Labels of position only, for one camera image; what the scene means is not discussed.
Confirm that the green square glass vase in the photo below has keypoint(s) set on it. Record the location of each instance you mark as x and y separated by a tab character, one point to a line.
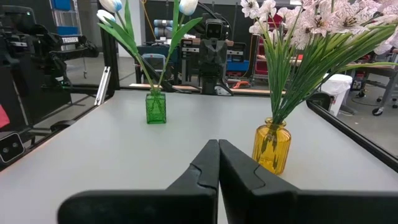
155	109

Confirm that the silver aluminium bracket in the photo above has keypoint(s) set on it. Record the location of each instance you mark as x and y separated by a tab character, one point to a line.
102	87

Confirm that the blue storage box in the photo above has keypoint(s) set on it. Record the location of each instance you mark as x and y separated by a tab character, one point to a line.
237	66

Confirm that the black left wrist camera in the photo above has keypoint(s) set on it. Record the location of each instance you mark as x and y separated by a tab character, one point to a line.
214	29

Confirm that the white blossom flower bunch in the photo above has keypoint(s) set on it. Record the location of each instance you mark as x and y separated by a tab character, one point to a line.
258	12
323	21
387	37

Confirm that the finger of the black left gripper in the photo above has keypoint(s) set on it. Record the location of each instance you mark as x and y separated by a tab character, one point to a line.
209	65
220	65

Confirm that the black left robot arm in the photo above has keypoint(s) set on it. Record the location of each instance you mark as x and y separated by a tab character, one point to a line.
217	85

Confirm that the black table frame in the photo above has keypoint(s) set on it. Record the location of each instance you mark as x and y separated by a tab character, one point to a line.
357	137

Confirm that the white trash bin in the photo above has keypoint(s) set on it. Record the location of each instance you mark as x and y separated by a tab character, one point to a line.
337	90

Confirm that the white blue-tinged artificial tulip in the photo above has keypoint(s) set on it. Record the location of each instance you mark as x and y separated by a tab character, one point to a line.
110	4

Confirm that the black table-level camera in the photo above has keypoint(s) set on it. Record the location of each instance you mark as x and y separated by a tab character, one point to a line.
11	147

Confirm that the black frame post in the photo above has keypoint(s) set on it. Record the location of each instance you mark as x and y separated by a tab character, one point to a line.
109	46

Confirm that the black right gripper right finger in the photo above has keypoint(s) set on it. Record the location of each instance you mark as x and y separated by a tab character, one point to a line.
295	208

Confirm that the grey wheeled table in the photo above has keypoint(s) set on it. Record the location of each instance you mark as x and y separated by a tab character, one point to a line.
388	77

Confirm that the red artificial tulip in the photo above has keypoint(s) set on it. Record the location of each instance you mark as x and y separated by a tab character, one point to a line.
3	116

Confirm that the amber ribbed glass vase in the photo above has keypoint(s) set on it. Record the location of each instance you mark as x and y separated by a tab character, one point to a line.
272	149

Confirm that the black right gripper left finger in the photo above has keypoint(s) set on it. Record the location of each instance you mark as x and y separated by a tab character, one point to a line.
155	208

